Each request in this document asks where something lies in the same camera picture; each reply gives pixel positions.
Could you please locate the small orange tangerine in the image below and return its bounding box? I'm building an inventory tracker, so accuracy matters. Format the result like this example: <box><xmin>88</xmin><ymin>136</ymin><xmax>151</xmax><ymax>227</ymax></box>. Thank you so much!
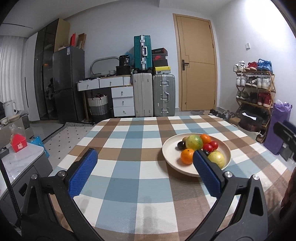
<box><xmin>200</xmin><ymin>133</ymin><xmax>212</xmax><ymax>144</ymax></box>

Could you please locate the black glass cabinet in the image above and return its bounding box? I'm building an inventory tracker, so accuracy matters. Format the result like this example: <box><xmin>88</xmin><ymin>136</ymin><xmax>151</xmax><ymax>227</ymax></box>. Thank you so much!
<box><xmin>34</xmin><ymin>18</ymin><xmax>70</xmax><ymax>120</ymax></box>

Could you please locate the white curtain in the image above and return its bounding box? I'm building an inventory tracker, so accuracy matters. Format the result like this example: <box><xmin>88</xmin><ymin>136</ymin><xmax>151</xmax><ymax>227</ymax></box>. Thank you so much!
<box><xmin>1</xmin><ymin>36</ymin><xmax>29</xmax><ymax>111</ymax></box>

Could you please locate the silver suitcase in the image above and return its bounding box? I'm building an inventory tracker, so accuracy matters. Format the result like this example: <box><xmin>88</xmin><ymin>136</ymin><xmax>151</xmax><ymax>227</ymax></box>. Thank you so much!
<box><xmin>152</xmin><ymin>74</ymin><xmax>176</xmax><ymax>117</ymax></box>

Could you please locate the large orange tangerine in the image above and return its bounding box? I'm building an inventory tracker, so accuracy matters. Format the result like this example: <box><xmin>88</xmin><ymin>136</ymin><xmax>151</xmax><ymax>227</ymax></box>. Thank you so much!
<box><xmin>180</xmin><ymin>149</ymin><xmax>195</xmax><ymax>165</ymax></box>

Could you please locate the yellow-green guava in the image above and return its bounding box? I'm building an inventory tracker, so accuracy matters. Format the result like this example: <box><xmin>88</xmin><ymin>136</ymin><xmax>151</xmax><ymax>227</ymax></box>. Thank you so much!
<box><xmin>208</xmin><ymin>151</ymin><xmax>225</xmax><ymax>169</ymax></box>

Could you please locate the beige suitcase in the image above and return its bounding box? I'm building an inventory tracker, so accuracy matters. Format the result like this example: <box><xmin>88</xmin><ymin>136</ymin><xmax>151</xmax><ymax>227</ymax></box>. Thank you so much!
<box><xmin>132</xmin><ymin>73</ymin><xmax>154</xmax><ymax>118</ymax></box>

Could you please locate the dark grey refrigerator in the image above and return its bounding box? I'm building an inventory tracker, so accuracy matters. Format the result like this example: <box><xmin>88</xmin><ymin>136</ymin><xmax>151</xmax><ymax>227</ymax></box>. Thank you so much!
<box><xmin>53</xmin><ymin>46</ymin><xmax>85</xmax><ymax>123</ymax></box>

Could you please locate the white electric kettle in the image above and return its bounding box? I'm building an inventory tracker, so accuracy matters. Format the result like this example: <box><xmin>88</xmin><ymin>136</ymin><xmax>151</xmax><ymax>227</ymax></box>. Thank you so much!
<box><xmin>4</xmin><ymin>100</ymin><xmax>18</xmax><ymax>118</ymax></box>

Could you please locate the woven laundry basket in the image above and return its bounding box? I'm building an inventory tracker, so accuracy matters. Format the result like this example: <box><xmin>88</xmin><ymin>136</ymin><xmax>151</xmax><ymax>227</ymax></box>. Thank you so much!
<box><xmin>87</xmin><ymin>95</ymin><xmax>109</xmax><ymax>116</ymax></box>

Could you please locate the wooden door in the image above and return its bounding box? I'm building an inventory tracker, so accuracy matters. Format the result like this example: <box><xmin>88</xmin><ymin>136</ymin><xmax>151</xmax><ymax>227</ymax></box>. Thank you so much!
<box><xmin>173</xmin><ymin>14</ymin><xmax>217</xmax><ymax>111</ymax></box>

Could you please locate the red tomato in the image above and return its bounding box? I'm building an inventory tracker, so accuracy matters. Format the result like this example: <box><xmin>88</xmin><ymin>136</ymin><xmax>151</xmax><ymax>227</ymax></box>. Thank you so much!
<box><xmin>209</xmin><ymin>141</ymin><xmax>219</xmax><ymax>150</ymax></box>
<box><xmin>203</xmin><ymin>143</ymin><xmax>214</xmax><ymax>153</ymax></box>

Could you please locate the cream round plate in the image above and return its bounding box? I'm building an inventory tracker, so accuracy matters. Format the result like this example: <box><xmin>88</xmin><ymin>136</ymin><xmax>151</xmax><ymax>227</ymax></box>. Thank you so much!
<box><xmin>162</xmin><ymin>133</ymin><xmax>232</xmax><ymax>177</ymax></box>

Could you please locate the stack of shoe boxes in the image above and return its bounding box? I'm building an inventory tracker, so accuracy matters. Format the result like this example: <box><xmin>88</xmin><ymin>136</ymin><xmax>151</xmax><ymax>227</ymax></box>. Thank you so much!
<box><xmin>152</xmin><ymin>48</ymin><xmax>171</xmax><ymax>74</ymax></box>

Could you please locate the red gift box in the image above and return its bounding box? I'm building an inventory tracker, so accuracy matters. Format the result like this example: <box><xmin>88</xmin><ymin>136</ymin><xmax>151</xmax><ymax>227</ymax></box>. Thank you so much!
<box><xmin>11</xmin><ymin>133</ymin><xmax>27</xmax><ymax>153</ymax></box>

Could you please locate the checkered tablecloth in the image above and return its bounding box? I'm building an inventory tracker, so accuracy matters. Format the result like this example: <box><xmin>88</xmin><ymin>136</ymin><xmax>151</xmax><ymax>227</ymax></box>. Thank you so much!
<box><xmin>55</xmin><ymin>115</ymin><xmax>292</xmax><ymax>240</ymax></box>

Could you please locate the purple bag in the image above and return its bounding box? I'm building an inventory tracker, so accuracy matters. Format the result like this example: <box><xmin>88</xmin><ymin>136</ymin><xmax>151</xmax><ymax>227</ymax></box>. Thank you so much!
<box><xmin>264</xmin><ymin>100</ymin><xmax>292</xmax><ymax>155</ymax></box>

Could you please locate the wooden shoe rack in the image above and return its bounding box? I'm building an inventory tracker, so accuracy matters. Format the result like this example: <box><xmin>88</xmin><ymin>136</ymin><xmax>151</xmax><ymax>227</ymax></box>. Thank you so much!
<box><xmin>233</xmin><ymin>59</ymin><xmax>276</xmax><ymax>144</ymax></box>

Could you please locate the teal suitcase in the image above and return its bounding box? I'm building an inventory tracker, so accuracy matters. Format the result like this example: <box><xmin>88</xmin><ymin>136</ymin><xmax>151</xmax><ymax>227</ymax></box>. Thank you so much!
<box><xmin>134</xmin><ymin>35</ymin><xmax>152</xmax><ymax>73</ymax></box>

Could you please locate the oval mirror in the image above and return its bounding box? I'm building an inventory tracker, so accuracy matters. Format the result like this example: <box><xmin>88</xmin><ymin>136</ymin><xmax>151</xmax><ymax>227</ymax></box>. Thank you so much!
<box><xmin>90</xmin><ymin>56</ymin><xmax>119</xmax><ymax>77</ymax></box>

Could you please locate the white drawer desk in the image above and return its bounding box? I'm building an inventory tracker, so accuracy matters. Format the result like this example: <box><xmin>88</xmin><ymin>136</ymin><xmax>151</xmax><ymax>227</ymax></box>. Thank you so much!
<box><xmin>77</xmin><ymin>75</ymin><xmax>135</xmax><ymax>117</ymax></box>

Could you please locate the green-yellow guava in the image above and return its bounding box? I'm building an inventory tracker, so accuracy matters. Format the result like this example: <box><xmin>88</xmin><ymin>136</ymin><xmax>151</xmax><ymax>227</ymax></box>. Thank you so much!
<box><xmin>185</xmin><ymin>135</ymin><xmax>203</xmax><ymax>151</ymax></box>

